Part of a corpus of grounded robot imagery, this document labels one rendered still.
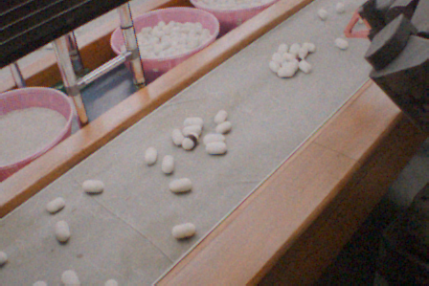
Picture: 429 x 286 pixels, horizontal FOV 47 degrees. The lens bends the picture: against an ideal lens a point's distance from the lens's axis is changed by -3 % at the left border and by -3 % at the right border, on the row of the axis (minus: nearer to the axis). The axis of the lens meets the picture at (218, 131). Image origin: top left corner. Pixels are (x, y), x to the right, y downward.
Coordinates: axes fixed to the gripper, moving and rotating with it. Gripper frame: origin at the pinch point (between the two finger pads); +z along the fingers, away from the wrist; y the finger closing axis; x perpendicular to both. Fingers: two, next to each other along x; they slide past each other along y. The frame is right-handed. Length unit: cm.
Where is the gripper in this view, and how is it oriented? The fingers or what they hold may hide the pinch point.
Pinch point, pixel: (349, 33)
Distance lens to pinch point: 99.6
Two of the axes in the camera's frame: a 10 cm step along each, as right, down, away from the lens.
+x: 5.6, 8.2, 1.1
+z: -5.2, 2.4, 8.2
